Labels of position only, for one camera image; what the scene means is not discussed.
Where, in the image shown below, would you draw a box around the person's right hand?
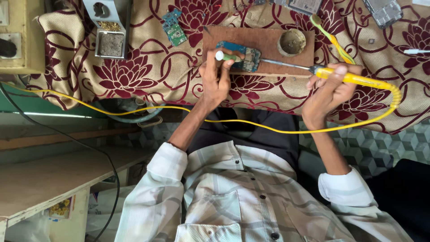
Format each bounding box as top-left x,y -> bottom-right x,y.
302,63 -> 364,131

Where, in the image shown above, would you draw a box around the person's left hand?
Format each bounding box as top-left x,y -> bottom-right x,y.
198,49 -> 246,108

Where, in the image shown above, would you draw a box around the green pen with white cap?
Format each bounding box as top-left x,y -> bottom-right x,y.
215,50 -> 243,63

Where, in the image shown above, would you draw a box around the yellow soldering iron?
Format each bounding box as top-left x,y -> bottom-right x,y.
259,58 -> 394,91

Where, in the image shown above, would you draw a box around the blue phone circuit board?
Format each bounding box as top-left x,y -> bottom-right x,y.
216,41 -> 262,73

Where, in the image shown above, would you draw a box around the green yellow toothbrush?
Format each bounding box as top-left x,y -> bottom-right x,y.
310,13 -> 357,65

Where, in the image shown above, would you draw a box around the brown wooden work board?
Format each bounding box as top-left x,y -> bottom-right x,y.
202,26 -> 316,78

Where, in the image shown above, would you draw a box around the green circuit board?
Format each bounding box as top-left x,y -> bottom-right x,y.
162,8 -> 188,47

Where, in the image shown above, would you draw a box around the round flux tin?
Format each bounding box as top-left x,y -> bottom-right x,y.
277,28 -> 307,57

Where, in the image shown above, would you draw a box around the beige maroon floral cloth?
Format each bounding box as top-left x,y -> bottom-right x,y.
26,0 -> 430,135

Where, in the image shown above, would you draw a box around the person's dark trousers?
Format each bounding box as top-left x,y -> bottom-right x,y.
186,108 -> 300,169

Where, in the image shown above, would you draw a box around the phone part with battery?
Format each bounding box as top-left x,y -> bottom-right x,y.
274,0 -> 324,16

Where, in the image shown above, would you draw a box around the metal soldering iron stand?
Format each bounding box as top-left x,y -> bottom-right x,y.
82,0 -> 132,60

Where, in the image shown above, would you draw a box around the person's checked shirt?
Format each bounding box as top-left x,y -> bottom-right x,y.
114,140 -> 415,242

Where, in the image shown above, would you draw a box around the white plastic bag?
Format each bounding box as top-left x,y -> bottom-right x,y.
86,184 -> 136,242

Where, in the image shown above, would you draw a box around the wooden switchboard box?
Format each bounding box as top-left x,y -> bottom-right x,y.
0,0 -> 46,75

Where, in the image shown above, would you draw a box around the wooden bench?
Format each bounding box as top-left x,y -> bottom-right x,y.
0,146 -> 155,242

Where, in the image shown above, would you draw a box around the yellow printed packet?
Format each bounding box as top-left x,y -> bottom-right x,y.
49,197 -> 75,220

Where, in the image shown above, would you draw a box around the black plug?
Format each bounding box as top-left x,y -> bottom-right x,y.
0,38 -> 17,58

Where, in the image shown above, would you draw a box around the yellow soldering iron cable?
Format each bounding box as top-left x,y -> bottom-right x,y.
0,81 -> 403,135

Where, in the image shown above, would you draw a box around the grey phone frame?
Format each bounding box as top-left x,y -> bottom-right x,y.
362,0 -> 404,29

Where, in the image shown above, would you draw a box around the black cable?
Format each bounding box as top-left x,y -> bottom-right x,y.
0,82 -> 121,242

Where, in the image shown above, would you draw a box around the white wall socket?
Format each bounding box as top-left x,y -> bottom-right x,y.
0,32 -> 23,60

